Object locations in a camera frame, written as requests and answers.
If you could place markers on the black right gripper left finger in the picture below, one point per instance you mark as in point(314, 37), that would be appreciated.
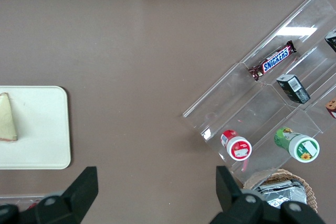
point(76, 197)

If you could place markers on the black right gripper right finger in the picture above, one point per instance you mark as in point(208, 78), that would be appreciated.
point(236, 205)

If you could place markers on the triangular sandwich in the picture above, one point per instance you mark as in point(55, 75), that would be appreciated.
point(8, 121)

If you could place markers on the oval wicker basket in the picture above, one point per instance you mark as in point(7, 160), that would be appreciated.
point(308, 190)

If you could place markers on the cream rectangular tray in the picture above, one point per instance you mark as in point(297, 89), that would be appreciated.
point(42, 129)

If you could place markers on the silver foil pack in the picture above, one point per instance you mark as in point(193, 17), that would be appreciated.
point(278, 193)

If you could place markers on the red lidded cup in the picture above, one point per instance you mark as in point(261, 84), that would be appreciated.
point(239, 149)

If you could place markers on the clear acrylic bottle rack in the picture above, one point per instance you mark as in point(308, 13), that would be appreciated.
point(15, 198)

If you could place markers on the green lidded cup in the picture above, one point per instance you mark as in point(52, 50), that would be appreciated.
point(304, 149)

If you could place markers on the clear acrylic step stand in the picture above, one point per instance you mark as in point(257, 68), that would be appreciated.
point(236, 98)

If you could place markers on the small black box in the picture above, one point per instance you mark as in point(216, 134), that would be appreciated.
point(294, 89)
point(332, 41)

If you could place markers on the cookie package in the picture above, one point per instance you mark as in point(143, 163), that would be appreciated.
point(332, 107)

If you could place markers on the snickers bar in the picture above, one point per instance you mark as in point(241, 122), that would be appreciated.
point(275, 60)

